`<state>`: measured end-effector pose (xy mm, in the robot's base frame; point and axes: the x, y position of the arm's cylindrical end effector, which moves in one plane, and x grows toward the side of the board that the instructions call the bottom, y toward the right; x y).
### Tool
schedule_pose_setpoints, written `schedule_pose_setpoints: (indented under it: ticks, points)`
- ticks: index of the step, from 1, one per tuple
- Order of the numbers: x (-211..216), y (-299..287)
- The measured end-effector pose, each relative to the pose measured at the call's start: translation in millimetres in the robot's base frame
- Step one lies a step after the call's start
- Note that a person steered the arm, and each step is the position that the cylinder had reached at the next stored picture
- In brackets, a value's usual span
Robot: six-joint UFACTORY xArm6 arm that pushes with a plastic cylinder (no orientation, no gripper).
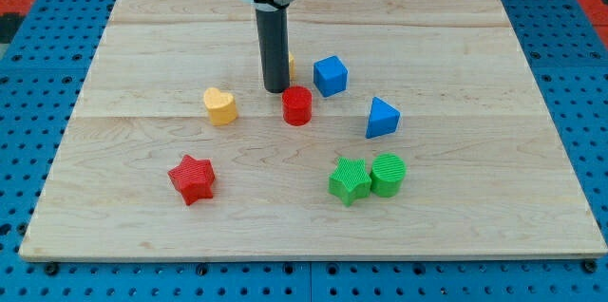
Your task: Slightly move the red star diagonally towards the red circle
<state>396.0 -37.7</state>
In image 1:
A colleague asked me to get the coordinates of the yellow block behind rod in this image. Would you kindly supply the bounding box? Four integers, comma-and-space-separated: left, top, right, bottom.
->
288, 51, 295, 81

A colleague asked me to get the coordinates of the red star block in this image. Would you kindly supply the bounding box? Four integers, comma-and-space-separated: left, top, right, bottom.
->
167, 155, 215, 206

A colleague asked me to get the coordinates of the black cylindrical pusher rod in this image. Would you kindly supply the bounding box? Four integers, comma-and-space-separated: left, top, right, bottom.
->
256, 9, 290, 93

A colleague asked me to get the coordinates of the red cylinder block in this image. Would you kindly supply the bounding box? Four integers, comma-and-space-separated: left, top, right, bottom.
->
281, 85, 313, 126

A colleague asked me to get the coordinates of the green cylinder block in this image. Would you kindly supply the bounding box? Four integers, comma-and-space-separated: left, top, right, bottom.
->
370, 153, 407, 198

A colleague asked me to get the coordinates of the blue triangle block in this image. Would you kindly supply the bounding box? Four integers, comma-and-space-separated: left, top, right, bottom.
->
365, 97, 401, 139

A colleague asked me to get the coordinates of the yellow heart block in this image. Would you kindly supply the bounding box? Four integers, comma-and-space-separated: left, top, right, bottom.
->
203, 87, 238, 126

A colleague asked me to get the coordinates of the light wooden board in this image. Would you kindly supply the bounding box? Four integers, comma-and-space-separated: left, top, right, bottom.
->
20, 0, 607, 262

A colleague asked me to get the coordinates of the blue cube block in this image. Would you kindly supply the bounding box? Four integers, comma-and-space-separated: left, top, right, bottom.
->
313, 55, 349, 98

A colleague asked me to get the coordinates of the green star block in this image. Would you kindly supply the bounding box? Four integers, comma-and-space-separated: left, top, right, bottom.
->
328, 157, 371, 207

